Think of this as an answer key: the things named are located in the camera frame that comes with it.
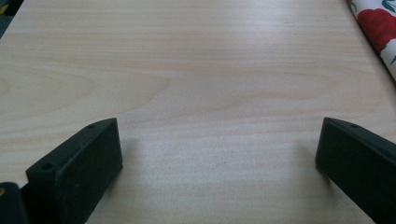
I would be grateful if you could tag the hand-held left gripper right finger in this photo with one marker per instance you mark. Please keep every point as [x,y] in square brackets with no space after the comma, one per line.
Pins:
[358,165]

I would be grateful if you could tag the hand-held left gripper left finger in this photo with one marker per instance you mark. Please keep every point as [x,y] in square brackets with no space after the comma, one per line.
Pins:
[77,174]

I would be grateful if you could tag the white shirt with red flowers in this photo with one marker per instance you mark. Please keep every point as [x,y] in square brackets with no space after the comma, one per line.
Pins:
[378,26]

